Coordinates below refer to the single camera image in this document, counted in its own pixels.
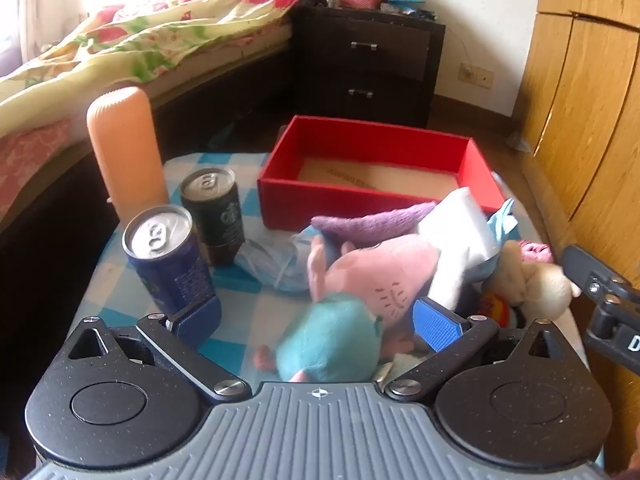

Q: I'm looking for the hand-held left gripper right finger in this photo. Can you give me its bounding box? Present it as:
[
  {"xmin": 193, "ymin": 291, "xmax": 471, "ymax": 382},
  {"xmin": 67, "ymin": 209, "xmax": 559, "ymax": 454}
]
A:
[{"xmin": 382, "ymin": 297, "xmax": 576, "ymax": 401}]

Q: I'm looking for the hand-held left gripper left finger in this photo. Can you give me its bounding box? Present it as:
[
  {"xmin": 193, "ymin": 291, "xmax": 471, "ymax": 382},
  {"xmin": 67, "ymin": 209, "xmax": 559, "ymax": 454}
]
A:
[{"xmin": 67, "ymin": 292, "xmax": 253, "ymax": 401}]

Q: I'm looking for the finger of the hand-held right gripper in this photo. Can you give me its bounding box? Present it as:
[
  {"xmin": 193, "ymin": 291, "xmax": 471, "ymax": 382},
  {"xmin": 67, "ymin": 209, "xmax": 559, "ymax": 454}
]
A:
[{"xmin": 560, "ymin": 244, "xmax": 640, "ymax": 312}]

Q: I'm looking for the cream plush toy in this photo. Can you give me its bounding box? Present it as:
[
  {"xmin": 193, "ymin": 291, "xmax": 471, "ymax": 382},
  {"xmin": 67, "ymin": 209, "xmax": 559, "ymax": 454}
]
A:
[{"xmin": 482, "ymin": 240, "xmax": 591, "ymax": 373}]

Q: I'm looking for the pink plush toy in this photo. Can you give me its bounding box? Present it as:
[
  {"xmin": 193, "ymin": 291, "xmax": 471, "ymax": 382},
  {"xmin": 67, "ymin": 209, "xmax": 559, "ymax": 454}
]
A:
[{"xmin": 306, "ymin": 234, "xmax": 443, "ymax": 356}]

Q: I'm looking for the light blue plastic bag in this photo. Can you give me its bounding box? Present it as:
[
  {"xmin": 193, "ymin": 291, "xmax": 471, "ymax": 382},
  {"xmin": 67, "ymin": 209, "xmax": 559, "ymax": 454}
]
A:
[{"xmin": 234, "ymin": 232, "xmax": 321, "ymax": 293}]

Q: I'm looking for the teal plush toy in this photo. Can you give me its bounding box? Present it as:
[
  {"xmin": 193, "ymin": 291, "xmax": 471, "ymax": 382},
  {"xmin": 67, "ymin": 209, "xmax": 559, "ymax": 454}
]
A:
[{"xmin": 254, "ymin": 294, "xmax": 385, "ymax": 385}]

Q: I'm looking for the light blue cloth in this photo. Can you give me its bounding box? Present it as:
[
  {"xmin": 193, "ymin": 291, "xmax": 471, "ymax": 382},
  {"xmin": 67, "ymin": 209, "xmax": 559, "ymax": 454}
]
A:
[{"xmin": 467, "ymin": 197, "xmax": 517, "ymax": 283}]

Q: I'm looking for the red cardboard box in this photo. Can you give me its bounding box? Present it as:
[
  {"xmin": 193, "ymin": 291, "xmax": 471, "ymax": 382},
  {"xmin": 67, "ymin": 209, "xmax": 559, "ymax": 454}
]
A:
[{"xmin": 257, "ymin": 115, "xmax": 505, "ymax": 231}]

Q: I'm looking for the blue white checkered tablecloth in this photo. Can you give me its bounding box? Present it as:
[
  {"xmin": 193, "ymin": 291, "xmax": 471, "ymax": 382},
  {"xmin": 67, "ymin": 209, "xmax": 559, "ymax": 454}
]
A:
[{"xmin": 67, "ymin": 152, "xmax": 593, "ymax": 396}]

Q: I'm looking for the blue drink can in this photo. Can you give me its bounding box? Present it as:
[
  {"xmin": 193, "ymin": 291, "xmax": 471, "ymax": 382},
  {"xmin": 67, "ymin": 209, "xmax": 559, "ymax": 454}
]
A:
[{"xmin": 122, "ymin": 204, "xmax": 217, "ymax": 317}]

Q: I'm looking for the dark green drink can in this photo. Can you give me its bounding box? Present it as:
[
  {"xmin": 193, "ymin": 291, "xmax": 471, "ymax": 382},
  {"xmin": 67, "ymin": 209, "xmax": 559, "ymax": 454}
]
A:
[{"xmin": 180, "ymin": 166, "xmax": 246, "ymax": 267}]

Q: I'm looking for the wooden wardrobe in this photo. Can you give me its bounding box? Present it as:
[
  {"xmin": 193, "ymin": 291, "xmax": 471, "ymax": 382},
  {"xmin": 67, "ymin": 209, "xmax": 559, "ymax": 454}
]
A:
[{"xmin": 515, "ymin": 0, "xmax": 640, "ymax": 321}]

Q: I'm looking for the orange ribbed bottle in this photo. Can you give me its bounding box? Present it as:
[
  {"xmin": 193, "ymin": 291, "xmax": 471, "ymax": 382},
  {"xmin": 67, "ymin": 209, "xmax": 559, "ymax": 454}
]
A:
[{"xmin": 86, "ymin": 86, "xmax": 171, "ymax": 221}]

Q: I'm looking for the dark wooden nightstand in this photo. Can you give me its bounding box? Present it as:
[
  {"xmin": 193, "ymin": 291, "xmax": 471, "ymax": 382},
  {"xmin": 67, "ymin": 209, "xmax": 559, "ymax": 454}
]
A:
[{"xmin": 290, "ymin": 5, "xmax": 447, "ymax": 128}]

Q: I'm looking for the floral blanket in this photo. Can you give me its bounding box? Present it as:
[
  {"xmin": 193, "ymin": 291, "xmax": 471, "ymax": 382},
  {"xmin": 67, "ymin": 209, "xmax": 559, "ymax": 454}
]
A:
[{"xmin": 0, "ymin": 0, "xmax": 321, "ymax": 133}]

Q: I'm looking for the teal plastic container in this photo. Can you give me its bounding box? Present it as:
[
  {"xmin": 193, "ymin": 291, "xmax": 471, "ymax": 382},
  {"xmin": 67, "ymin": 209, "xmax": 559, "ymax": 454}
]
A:
[{"xmin": 382, "ymin": 0, "xmax": 426, "ymax": 15}]

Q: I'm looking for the bed with dark frame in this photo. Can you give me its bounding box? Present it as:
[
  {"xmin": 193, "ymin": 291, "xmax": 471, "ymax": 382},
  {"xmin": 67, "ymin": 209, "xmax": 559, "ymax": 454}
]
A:
[{"xmin": 0, "ymin": 0, "xmax": 323, "ymax": 461}]

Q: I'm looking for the wall outlet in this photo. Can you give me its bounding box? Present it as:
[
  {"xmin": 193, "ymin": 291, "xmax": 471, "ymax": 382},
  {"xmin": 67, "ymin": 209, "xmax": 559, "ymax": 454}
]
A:
[{"xmin": 460, "ymin": 62, "xmax": 495, "ymax": 88}]

